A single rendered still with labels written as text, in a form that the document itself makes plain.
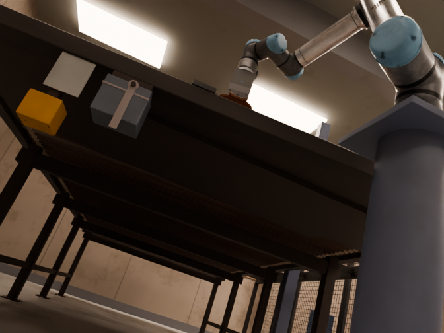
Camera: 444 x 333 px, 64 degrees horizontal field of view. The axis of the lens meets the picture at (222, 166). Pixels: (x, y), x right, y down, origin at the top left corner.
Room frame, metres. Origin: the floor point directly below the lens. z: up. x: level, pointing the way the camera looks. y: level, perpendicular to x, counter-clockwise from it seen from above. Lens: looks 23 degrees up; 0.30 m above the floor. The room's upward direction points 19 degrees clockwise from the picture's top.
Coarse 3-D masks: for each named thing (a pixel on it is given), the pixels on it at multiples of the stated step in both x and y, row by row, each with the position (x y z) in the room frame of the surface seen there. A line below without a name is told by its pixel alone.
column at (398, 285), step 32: (416, 96) 0.61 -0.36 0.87; (384, 128) 0.73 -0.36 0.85; (416, 128) 0.69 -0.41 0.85; (384, 160) 0.74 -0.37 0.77; (416, 160) 0.69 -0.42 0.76; (384, 192) 0.73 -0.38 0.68; (416, 192) 0.69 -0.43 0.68; (384, 224) 0.72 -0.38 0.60; (416, 224) 0.69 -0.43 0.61; (384, 256) 0.72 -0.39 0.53; (416, 256) 0.68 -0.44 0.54; (384, 288) 0.71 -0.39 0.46; (416, 288) 0.68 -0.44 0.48; (352, 320) 0.78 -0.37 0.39; (384, 320) 0.71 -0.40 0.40; (416, 320) 0.68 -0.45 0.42
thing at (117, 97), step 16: (112, 80) 0.87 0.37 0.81; (128, 80) 0.89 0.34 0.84; (96, 96) 0.87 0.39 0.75; (112, 96) 0.87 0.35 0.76; (128, 96) 0.87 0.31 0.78; (144, 96) 0.88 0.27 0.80; (96, 112) 0.89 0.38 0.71; (112, 112) 0.88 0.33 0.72; (128, 112) 0.88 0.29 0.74; (144, 112) 0.91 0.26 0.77; (112, 128) 0.96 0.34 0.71; (128, 128) 0.92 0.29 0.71
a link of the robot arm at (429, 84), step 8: (440, 56) 0.70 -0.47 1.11; (440, 64) 0.70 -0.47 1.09; (432, 72) 0.68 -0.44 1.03; (440, 72) 0.70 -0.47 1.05; (424, 80) 0.70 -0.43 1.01; (432, 80) 0.70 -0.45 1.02; (440, 80) 0.71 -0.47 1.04; (400, 88) 0.75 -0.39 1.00; (408, 88) 0.73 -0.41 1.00; (416, 88) 0.72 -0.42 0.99; (424, 88) 0.71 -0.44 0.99; (432, 88) 0.70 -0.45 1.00; (440, 88) 0.71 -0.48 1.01
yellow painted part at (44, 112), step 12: (36, 96) 0.85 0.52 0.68; (48, 96) 0.85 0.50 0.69; (60, 96) 0.90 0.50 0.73; (24, 108) 0.85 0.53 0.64; (36, 108) 0.85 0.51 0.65; (48, 108) 0.86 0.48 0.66; (60, 108) 0.87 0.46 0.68; (24, 120) 0.89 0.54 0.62; (36, 120) 0.86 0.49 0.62; (48, 120) 0.86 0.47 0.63; (60, 120) 0.91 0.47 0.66; (48, 132) 0.92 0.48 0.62
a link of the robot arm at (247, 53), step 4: (248, 40) 1.14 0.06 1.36; (252, 40) 1.13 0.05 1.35; (256, 40) 1.12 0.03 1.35; (248, 44) 1.13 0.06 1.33; (252, 44) 1.11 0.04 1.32; (244, 48) 1.15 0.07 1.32; (248, 48) 1.13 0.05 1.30; (252, 48) 1.11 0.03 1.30; (244, 52) 1.14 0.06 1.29; (248, 52) 1.13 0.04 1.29; (252, 52) 1.12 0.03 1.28; (244, 56) 1.13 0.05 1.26; (248, 56) 1.13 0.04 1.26; (252, 56) 1.12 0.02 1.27; (256, 56) 1.12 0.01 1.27; (256, 60) 1.13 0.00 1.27; (260, 60) 1.14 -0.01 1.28
